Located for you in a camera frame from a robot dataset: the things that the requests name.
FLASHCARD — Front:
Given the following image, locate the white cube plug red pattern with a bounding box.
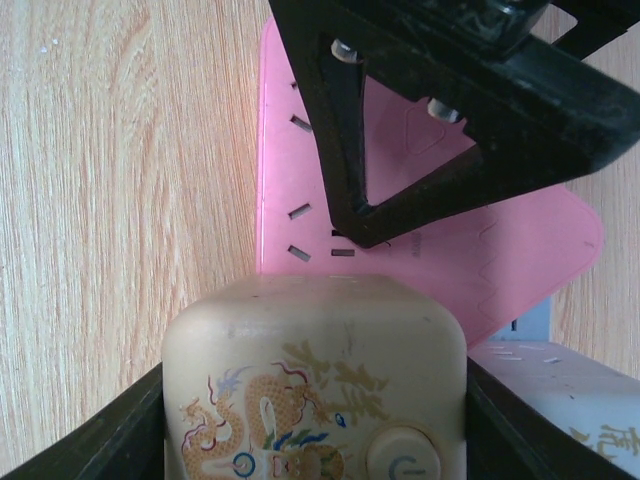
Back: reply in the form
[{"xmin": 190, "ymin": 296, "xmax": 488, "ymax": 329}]
[{"xmin": 470, "ymin": 341, "xmax": 639, "ymax": 477}]

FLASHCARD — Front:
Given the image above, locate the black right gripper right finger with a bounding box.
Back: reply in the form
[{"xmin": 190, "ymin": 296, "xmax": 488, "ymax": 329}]
[{"xmin": 465, "ymin": 359, "xmax": 633, "ymax": 479}]

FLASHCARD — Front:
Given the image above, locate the pink triangular power strip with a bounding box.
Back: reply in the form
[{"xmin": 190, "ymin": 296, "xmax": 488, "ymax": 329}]
[{"xmin": 256, "ymin": 21, "xmax": 604, "ymax": 345}]

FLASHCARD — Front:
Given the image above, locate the light blue power strip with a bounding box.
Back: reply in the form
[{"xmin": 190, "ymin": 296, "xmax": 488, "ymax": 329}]
[{"xmin": 489, "ymin": 298, "xmax": 551, "ymax": 342}]

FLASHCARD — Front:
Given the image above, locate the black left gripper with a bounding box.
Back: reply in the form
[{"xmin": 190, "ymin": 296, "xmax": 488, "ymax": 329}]
[{"xmin": 270, "ymin": 1, "xmax": 639, "ymax": 248}]

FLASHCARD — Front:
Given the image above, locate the beige dragon cube plug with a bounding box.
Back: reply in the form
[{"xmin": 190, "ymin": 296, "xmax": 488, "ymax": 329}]
[{"xmin": 161, "ymin": 275, "xmax": 467, "ymax": 479}]

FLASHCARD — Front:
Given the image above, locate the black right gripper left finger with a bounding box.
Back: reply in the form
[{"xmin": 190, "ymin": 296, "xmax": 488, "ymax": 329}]
[{"xmin": 3, "ymin": 364, "xmax": 165, "ymax": 479}]

